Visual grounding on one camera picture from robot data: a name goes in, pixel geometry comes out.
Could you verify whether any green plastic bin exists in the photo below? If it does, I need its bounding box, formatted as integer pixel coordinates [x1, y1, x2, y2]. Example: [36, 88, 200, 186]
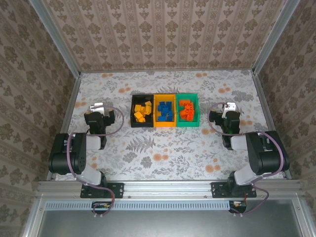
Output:
[175, 93, 200, 128]

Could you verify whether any black plastic bin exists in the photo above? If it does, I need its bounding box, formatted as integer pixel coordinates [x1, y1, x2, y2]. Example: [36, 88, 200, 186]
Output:
[130, 94, 156, 128]

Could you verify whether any yellow plastic bin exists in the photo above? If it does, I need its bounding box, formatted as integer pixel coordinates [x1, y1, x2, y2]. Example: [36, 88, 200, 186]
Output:
[153, 93, 178, 128]

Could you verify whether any small black connector board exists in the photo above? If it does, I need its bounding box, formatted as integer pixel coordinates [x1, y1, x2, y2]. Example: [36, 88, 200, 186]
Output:
[229, 200, 247, 210]
[91, 201, 112, 210]

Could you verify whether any grey metal panel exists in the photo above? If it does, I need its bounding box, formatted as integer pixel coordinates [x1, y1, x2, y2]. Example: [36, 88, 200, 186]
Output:
[23, 197, 316, 237]

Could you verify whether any long purple camera cable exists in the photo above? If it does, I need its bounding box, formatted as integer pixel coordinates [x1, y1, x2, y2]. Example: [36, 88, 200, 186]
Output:
[65, 105, 125, 181]
[207, 102, 284, 185]

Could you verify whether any aluminium table side rail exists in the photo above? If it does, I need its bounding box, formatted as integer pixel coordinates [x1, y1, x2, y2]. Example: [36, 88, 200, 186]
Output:
[251, 70, 293, 180]
[46, 73, 82, 181]

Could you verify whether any short purple cable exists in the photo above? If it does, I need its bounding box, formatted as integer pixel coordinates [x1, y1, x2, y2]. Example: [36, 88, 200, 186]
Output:
[83, 183, 116, 218]
[232, 184, 270, 218]

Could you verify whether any aluminium frame post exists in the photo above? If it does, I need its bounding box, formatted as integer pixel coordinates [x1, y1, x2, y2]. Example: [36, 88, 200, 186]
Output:
[28, 0, 82, 77]
[251, 0, 301, 75]

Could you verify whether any aluminium mounting rail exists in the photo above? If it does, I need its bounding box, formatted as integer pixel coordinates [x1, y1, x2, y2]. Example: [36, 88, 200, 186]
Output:
[37, 179, 301, 199]

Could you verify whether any white slotted cable duct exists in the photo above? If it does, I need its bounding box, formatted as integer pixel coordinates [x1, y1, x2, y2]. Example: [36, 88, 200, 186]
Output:
[45, 199, 232, 210]

